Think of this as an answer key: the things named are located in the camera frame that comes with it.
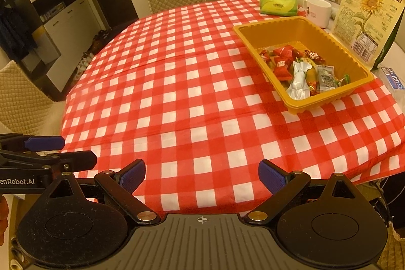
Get white mug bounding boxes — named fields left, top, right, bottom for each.
left=302, top=0, right=332, bottom=29

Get silver foil packet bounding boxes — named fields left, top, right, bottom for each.
left=286, top=61, right=312, bottom=100

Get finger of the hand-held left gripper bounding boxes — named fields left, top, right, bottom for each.
left=0, top=134, right=65, bottom=152
left=0, top=150, right=97, bottom=177

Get black cable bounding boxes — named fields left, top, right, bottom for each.
left=367, top=177, right=396, bottom=223

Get brown snack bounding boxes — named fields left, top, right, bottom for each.
left=304, top=69, right=321, bottom=96

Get yellow plastic tray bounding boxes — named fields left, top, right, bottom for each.
left=233, top=16, right=375, bottom=115

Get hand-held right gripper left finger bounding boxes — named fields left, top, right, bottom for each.
left=41, top=159, right=160, bottom=225

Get grey snack packet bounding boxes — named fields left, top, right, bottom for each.
left=316, top=65, right=338, bottom=93

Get green tissue pack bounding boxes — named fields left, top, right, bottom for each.
left=259, top=0, right=299, bottom=17

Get row of shoes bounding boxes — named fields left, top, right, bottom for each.
left=71, top=30, right=110, bottom=81

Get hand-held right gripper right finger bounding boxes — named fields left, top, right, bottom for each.
left=244, top=159, right=364, bottom=223

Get blue and white box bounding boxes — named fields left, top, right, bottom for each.
left=378, top=67, right=405, bottom=92

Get white cabinet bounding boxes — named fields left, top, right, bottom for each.
left=0, top=0, right=106, bottom=100

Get red snack packet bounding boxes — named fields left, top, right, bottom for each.
left=273, top=56, right=295, bottom=80
left=274, top=45, right=299, bottom=60

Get small red-orange candy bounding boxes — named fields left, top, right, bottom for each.
left=259, top=49, right=274, bottom=64

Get sunflower seed bag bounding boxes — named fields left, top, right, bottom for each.
left=333, top=0, right=405, bottom=71

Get person's left hand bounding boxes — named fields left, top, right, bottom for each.
left=0, top=196, right=8, bottom=245

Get dark hanging clothes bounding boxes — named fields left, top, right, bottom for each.
left=0, top=4, right=36, bottom=66

